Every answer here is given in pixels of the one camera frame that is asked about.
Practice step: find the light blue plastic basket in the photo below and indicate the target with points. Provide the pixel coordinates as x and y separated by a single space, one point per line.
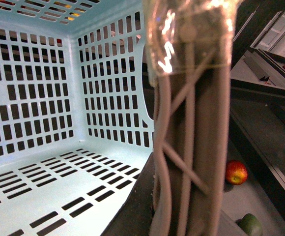
114 116

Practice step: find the red apple on table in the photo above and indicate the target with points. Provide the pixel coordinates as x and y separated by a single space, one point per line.
236 172

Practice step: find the green avocado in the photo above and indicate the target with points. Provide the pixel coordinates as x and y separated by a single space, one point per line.
251 225

